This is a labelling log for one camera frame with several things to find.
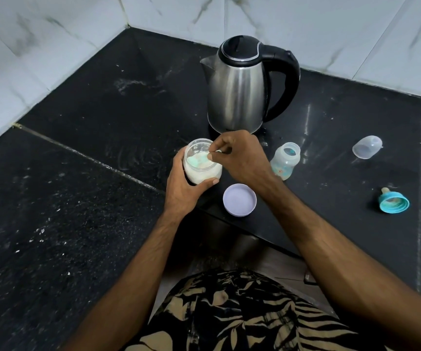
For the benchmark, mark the clear plastic bottle cap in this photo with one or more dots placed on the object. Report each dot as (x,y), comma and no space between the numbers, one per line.
(367,146)

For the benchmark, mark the person's left forearm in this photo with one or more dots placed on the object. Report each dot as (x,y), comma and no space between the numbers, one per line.
(122,277)

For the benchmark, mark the person's right thumb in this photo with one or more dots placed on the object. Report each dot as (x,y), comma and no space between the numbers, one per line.
(216,152)

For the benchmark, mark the person's left hand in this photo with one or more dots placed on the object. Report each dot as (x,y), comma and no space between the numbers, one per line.
(181,191)

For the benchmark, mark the black leaf print shirt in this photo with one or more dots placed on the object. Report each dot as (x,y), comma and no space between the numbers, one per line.
(239,314)

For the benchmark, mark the person's left thumb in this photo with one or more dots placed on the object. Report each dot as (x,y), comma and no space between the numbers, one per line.
(205,184)

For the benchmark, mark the lilac round jar lid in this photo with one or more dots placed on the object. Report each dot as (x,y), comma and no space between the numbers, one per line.
(239,200)

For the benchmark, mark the person's right hand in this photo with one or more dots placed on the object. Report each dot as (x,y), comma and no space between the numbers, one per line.
(245,160)

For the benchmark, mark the stainless steel electric kettle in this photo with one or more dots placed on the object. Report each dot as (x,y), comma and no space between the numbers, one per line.
(243,87)

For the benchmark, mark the clear jar of white powder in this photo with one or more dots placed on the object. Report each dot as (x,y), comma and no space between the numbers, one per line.
(202,166)

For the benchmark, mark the teal measuring scoop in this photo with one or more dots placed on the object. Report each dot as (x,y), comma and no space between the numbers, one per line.
(203,160)

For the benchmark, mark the person's right forearm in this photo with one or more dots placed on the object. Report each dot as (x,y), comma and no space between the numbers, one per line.
(345,266)

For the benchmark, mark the clear baby bottle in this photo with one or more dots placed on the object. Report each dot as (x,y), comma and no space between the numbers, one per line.
(285,160)

